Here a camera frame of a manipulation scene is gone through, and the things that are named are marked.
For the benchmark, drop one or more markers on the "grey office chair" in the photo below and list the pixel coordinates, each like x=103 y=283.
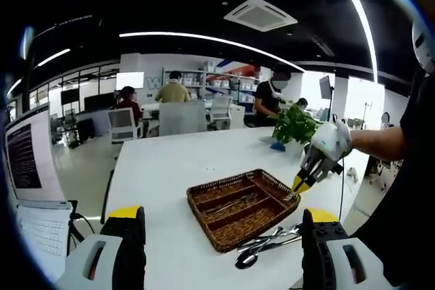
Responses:
x=181 y=118

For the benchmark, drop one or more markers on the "short ceiling light strip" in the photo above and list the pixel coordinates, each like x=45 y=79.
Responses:
x=54 y=56

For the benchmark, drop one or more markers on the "brown wicker storage slots tray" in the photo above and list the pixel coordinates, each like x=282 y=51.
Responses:
x=238 y=215

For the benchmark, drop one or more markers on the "white worn device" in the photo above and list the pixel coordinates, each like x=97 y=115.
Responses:
x=423 y=45

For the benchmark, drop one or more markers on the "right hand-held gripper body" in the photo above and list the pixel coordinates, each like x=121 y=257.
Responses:
x=333 y=140

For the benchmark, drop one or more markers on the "white wall screen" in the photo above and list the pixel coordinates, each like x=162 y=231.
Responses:
x=130 y=80

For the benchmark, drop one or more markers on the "black monitor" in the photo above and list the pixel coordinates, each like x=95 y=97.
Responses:
x=69 y=96

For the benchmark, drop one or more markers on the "storage shelves with boxes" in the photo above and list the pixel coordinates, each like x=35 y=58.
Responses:
x=210 y=79

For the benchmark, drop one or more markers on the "white mesh office chair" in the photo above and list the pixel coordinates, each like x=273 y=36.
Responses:
x=124 y=127
x=221 y=110

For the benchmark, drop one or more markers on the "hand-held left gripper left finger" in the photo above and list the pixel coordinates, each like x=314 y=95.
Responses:
x=129 y=252

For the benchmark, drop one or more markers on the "white laptop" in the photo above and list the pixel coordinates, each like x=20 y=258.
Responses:
x=30 y=161

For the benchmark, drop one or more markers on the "green potted plant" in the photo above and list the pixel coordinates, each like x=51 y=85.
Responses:
x=294 y=125

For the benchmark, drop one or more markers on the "long ceiling light strip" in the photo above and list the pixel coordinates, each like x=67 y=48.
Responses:
x=210 y=39

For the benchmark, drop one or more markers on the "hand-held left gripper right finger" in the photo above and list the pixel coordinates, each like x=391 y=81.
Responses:
x=319 y=256

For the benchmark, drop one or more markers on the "black display on pole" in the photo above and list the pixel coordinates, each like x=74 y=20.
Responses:
x=326 y=86

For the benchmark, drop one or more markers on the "ceiling air conditioner vent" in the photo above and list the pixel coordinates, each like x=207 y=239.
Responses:
x=260 y=15

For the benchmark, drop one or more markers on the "person's dark clothed torso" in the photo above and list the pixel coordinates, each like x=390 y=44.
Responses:
x=401 y=201

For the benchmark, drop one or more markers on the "white controller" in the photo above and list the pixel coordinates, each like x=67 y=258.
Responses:
x=352 y=174

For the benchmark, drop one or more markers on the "blue cloth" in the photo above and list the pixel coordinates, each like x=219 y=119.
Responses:
x=278 y=146

